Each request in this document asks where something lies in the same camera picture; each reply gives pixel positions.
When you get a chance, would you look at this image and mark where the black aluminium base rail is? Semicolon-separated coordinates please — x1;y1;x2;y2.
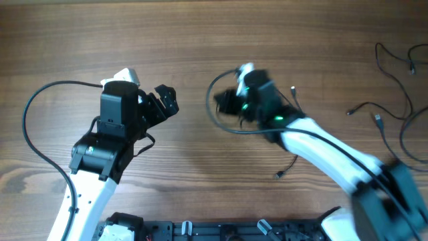
93;212;335;241

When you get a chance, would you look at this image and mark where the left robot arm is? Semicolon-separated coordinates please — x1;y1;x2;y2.
65;80;179;240

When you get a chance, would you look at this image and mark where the left camera black cable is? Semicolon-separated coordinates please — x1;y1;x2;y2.
21;80;104;241

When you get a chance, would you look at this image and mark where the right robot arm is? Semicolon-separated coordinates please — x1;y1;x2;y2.
206;66;427;240

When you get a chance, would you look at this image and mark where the camera black cable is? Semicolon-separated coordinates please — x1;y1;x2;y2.
21;80;104;241
205;68;425;241

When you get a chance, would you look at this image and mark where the right camera black cable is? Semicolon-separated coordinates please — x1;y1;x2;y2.
205;68;425;241

